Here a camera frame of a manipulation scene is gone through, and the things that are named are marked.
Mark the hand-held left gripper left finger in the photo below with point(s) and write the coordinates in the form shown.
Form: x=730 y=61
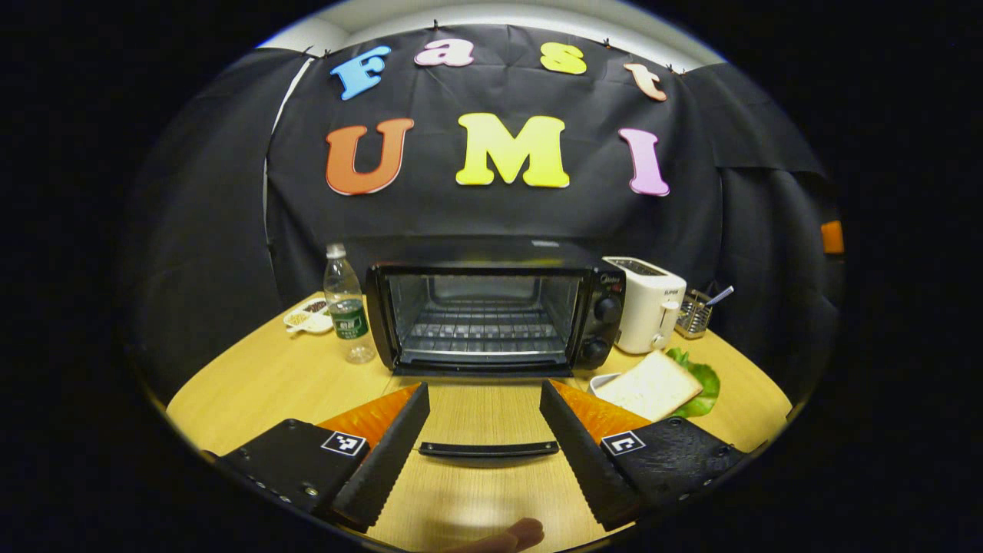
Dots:
x=392 y=461

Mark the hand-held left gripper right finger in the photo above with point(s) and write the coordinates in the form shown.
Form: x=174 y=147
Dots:
x=584 y=461

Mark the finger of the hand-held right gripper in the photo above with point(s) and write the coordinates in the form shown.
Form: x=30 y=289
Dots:
x=832 y=236

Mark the white bread slice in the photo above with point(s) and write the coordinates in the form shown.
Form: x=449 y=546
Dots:
x=645 y=388

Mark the black electric oven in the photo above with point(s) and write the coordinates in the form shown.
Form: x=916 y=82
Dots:
x=603 y=330

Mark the green lettuce leaf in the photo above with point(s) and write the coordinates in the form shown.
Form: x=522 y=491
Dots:
x=706 y=384

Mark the white rectangular tray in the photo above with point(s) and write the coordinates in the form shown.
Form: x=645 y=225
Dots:
x=601 y=381

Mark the metal spoon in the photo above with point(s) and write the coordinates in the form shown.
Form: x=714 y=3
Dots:
x=720 y=295

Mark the clear plastic water bottle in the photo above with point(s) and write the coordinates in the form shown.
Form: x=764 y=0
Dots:
x=349 y=319

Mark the white toaster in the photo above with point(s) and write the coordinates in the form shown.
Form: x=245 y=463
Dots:
x=641 y=307

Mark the white divided condiment dish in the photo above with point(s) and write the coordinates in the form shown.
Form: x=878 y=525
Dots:
x=307 y=319

